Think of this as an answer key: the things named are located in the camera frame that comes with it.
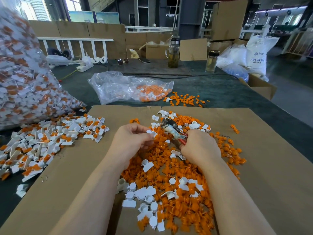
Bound person's left hand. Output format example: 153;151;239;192
105;123;156;169

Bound person's right hand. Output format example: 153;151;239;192
178;129;223;169

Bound silver red-handled pliers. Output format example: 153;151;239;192
160;119;188;141

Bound pile of orange and white parts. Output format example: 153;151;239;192
116;110;247;234

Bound pile of assembled white-orange parts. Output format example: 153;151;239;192
0;111;110;199

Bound person's right forearm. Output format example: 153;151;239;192
204;161;277;235

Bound scatter of orange offcuts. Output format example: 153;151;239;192
165;92;210;108

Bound small clear plastic bag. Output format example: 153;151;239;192
88;71;175;105

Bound brown cardboard sheet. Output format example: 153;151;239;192
160;106;313;235
0;105;163;235

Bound open brown cardboard box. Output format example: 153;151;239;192
239;73;277;100

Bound white power strip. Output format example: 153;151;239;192
68;55;108;72

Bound glass bottle with black lid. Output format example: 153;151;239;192
205;50;220;73

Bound clear blue plastic bag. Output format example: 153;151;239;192
216;43;249;82

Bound open cardboard box with paper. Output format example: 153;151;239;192
138;40;170;60

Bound flat brown cardboard panel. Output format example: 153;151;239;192
180;39;208;61

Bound glass tea jar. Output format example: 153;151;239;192
166;36;181;69

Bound white oval plastic device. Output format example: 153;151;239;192
45;55;71;66

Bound row of upright cardboard sheets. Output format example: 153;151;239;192
28;20;174;60

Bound large clear bag of seals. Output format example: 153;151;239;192
0;7;86;129

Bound white woven sack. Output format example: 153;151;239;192
246;25;280;82

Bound dark steel pillar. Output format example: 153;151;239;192
178;0;206;39

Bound tall brown cardboard box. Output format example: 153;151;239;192
211;0;249;41

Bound white metal rack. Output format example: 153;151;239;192
281;27;313;57

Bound white railing frame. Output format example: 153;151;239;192
37;37;114;60

